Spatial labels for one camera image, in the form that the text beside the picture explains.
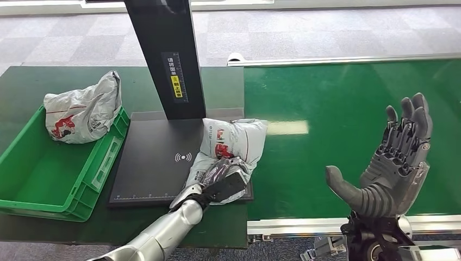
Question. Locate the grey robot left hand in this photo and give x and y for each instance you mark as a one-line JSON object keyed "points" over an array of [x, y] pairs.
{"points": [[227, 182]]}

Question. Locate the black yellow column label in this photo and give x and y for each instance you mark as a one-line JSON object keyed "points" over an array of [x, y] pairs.
{"points": [[175, 77]]}

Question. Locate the grey plastic mailer package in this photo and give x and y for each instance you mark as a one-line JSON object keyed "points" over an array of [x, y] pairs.
{"points": [[84, 111], [234, 138]]}

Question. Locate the green conveyor belt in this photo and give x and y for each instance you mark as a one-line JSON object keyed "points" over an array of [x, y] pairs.
{"points": [[324, 108]]}

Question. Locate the black scanner column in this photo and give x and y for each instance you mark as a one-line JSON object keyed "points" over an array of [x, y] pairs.
{"points": [[162, 32]]}

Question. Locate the green plastic crate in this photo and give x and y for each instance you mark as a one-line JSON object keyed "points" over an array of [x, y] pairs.
{"points": [[39, 176]]}

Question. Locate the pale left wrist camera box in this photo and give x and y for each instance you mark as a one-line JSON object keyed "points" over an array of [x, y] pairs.
{"points": [[185, 194]]}

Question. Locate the aluminium conveyor side rail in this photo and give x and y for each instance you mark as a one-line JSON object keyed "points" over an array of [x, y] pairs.
{"points": [[295, 226], [324, 60]]}

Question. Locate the white conveyor roller cap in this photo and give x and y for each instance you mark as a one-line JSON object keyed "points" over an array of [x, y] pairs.
{"points": [[236, 57]]}

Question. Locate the large metal conveyor bracket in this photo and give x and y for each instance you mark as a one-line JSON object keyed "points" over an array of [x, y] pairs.
{"points": [[322, 248]]}

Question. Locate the small metal conveyor bracket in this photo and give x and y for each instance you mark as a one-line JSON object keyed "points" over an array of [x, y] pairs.
{"points": [[260, 238]]}

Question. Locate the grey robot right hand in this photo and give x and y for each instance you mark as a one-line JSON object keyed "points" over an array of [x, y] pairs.
{"points": [[392, 180]]}

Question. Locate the black scanner base plate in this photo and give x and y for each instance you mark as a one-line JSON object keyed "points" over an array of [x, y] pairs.
{"points": [[151, 158]]}

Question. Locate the dark green table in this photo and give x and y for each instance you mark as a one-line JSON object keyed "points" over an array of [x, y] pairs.
{"points": [[36, 83]]}

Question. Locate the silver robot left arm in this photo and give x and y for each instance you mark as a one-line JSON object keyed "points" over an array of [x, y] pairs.
{"points": [[165, 232]]}

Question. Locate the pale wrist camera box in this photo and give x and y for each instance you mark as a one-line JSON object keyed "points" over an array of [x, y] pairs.
{"points": [[432, 254], [185, 194]]}

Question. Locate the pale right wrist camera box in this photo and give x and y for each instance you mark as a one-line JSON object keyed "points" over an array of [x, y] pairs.
{"points": [[432, 254]]}

